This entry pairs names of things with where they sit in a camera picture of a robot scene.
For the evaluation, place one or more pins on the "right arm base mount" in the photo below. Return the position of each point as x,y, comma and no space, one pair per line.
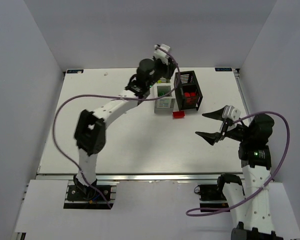
210,197

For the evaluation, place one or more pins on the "red lego brick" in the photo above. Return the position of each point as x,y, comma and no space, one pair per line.
178,114

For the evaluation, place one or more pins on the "aluminium table rail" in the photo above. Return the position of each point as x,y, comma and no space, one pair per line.
115,177

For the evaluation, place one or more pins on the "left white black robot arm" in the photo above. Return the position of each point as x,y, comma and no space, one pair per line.
90,132

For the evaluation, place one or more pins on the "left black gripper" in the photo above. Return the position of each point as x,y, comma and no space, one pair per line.
165,70

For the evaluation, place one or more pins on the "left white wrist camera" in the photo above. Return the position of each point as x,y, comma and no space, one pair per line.
160,53

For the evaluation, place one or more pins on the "left blue table label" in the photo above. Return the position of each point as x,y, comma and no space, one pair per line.
74,71

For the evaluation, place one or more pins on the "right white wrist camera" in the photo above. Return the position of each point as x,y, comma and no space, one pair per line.
230,114

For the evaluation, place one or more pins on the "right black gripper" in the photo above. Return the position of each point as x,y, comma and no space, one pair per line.
223,130

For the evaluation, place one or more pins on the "black slotted container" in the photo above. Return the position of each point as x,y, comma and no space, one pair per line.
188,83

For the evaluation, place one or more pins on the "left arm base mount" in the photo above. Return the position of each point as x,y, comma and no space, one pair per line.
77,200

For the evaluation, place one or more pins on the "right blue table label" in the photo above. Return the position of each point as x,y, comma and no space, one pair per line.
223,69

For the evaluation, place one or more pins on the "red flower lego piece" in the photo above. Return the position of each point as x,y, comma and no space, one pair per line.
189,94

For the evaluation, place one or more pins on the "blue table label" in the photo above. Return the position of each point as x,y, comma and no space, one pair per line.
74,71
223,69

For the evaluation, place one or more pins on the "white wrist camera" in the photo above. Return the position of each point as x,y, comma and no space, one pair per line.
160,53
230,114

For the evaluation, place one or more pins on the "white slotted container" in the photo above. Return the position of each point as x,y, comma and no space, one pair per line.
165,105

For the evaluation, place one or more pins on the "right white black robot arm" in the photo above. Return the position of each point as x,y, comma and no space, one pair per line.
249,198

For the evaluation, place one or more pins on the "green small lego brick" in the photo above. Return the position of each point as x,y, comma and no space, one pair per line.
160,94

